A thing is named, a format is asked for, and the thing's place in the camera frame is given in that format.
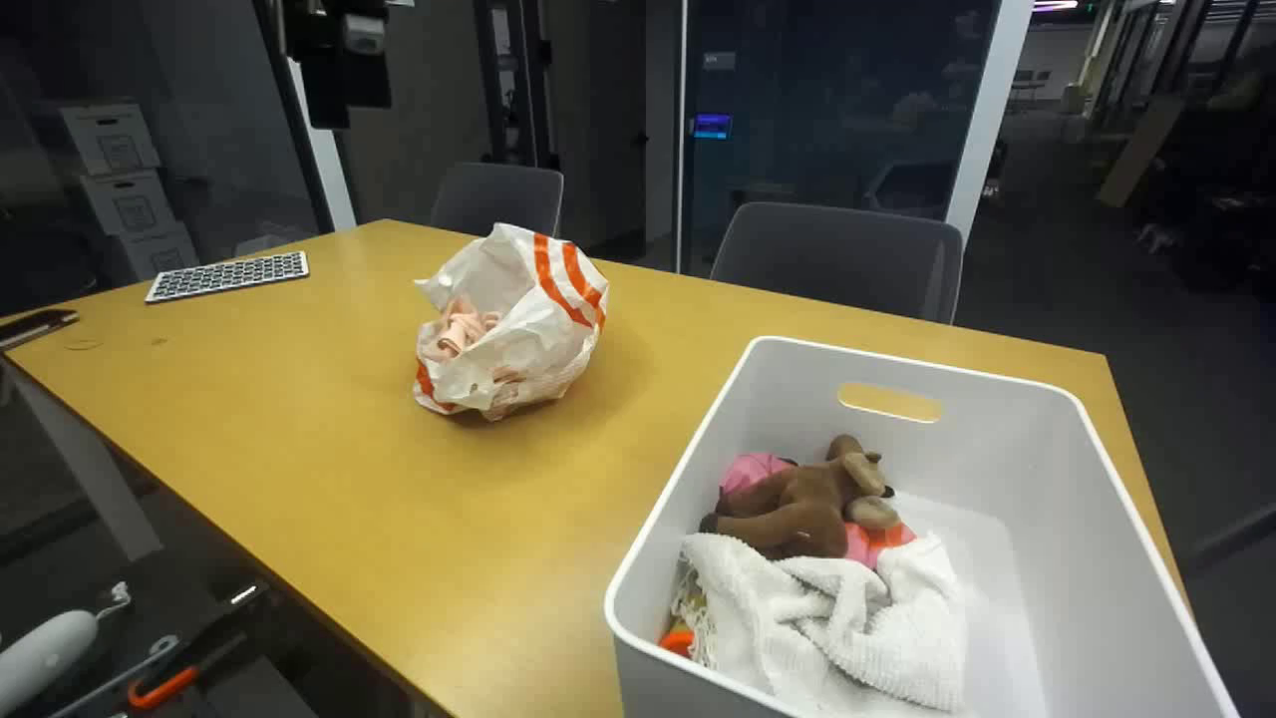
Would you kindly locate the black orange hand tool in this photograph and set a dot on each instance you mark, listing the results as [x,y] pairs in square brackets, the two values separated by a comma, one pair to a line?
[202,655]

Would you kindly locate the white towel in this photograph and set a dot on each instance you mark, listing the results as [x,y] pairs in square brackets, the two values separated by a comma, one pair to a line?
[835,635]

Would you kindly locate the grey office chair right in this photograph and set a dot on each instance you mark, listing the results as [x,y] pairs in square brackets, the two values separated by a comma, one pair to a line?
[845,256]

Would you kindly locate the brown plush toy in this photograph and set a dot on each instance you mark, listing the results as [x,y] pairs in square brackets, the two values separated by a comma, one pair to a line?
[811,509]

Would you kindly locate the pink cloth in box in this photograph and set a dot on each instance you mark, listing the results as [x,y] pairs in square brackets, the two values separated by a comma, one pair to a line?
[751,467]

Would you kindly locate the white electric toothbrush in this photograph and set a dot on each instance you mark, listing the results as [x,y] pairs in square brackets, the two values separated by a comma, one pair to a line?
[53,649]

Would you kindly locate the orange item in box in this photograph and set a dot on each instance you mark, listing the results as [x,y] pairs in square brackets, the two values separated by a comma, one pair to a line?
[680,642]

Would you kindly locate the white orange plastic bag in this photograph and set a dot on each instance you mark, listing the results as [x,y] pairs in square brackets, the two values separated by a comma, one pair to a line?
[553,309]

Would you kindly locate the stacked white cardboard boxes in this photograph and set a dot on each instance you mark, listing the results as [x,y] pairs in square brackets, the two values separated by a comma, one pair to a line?
[118,169]

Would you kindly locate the grey office chair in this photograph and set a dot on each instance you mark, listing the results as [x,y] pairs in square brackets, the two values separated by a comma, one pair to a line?
[845,256]
[477,196]

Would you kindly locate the pink clothing item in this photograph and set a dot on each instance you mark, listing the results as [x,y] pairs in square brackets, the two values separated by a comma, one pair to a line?
[461,329]

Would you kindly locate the white keyboard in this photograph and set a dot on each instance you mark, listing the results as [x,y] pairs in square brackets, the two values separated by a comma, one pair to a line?
[229,279]

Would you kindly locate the grey office chair left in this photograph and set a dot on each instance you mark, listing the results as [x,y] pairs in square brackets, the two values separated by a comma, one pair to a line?
[477,196]

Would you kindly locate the black pen on table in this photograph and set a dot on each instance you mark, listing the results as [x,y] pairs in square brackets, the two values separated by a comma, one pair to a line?
[33,324]

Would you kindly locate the white plastic storage box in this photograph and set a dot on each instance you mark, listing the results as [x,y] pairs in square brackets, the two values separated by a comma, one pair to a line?
[1067,599]

